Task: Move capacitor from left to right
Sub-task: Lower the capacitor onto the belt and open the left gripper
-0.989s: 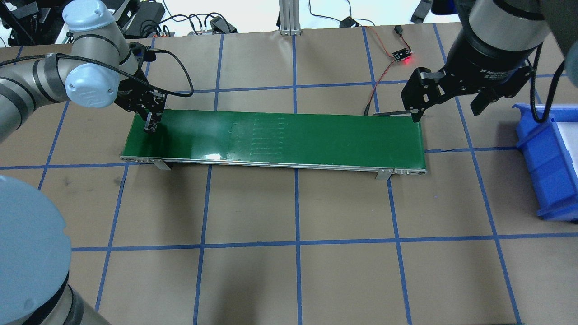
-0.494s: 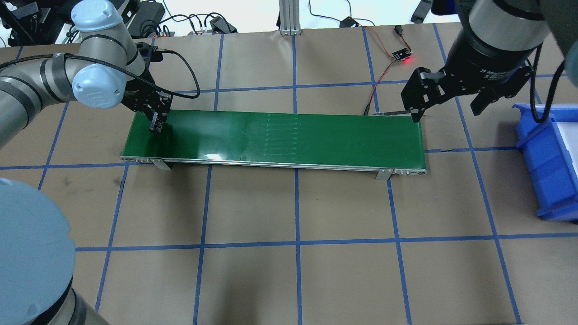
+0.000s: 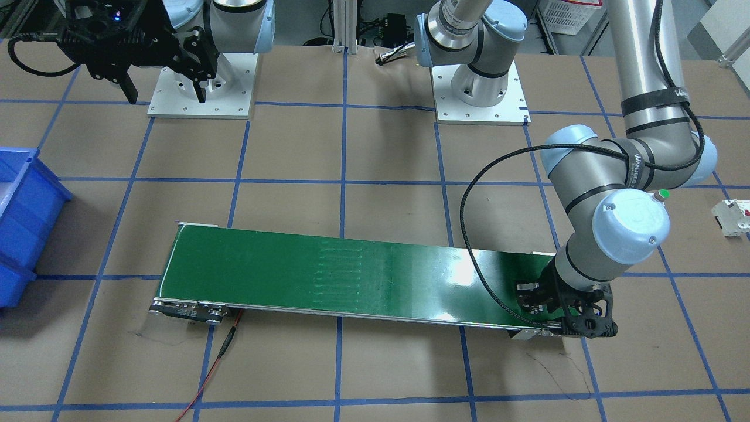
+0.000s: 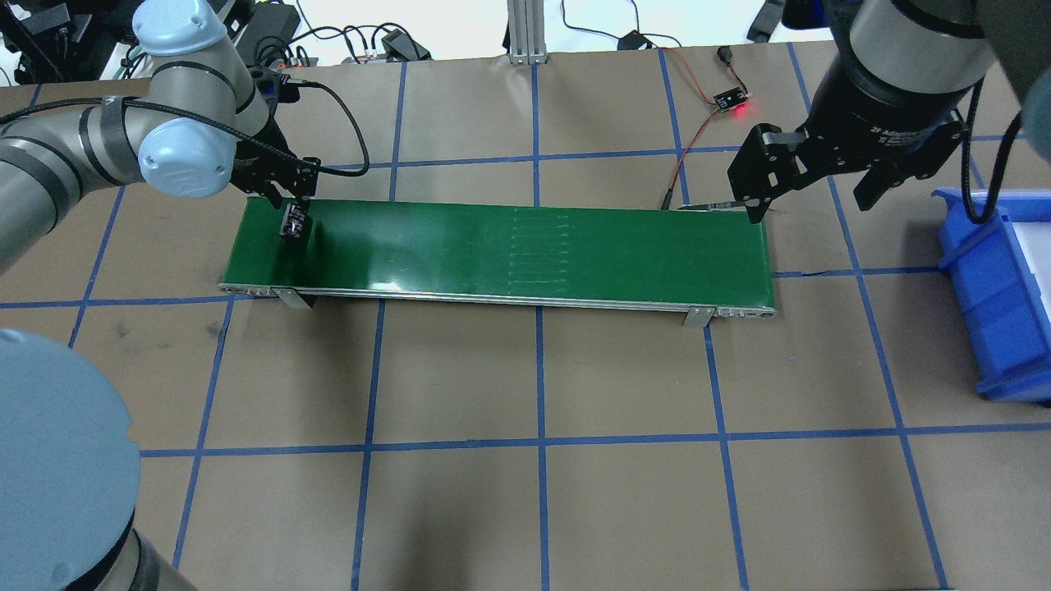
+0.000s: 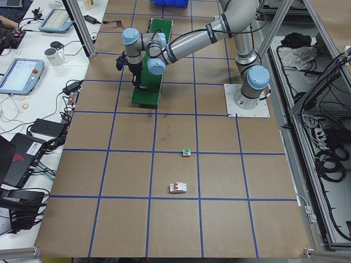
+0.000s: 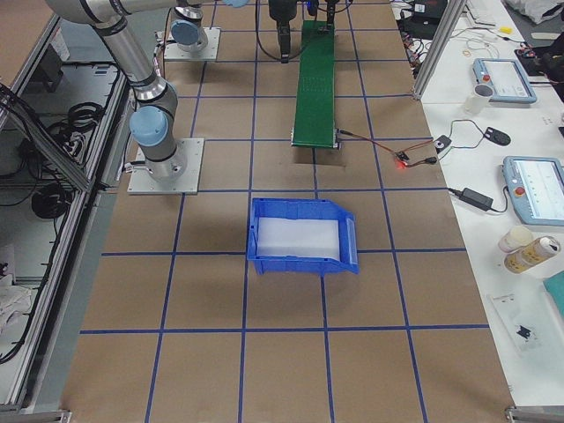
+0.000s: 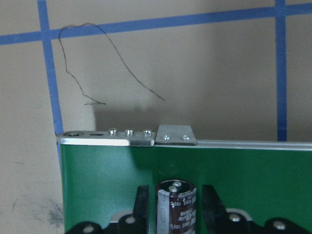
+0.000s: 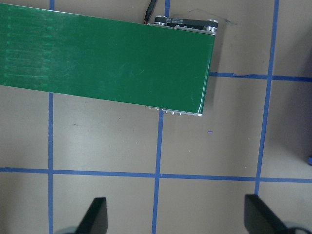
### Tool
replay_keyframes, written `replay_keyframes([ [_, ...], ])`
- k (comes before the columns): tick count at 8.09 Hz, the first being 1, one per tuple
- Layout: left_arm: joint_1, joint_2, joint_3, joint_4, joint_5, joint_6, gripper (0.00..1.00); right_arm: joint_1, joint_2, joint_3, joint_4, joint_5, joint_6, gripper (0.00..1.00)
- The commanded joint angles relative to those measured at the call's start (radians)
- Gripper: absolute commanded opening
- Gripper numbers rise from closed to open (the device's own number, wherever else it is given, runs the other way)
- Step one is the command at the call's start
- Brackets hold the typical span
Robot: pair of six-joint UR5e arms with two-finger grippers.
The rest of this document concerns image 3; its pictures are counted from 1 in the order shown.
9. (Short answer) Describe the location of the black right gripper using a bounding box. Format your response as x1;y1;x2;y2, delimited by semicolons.
57;1;219;104

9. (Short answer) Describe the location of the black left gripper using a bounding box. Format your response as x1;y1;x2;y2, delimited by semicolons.
515;261;618;338

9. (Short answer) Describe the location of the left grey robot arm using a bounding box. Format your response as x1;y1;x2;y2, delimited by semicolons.
415;1;718;338

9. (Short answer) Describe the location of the green push button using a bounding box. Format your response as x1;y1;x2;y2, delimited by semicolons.
653;189;671;202

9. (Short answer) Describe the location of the red white circuit breaker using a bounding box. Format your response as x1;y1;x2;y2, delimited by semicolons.
711;199;749;237

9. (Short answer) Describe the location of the blue plastic bin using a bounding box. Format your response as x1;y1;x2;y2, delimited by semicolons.
1;147;72;308

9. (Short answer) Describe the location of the green conveyor belt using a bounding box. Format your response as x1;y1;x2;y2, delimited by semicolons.
150;223;563;329

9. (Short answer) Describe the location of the thin black wire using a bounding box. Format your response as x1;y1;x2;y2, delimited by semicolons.
527;350;592;400

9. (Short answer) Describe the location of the aluminium frame post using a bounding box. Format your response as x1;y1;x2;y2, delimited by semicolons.
332;0;359;55

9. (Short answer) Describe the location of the red black conveyor cable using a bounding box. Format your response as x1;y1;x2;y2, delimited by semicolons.
175;309;244;422

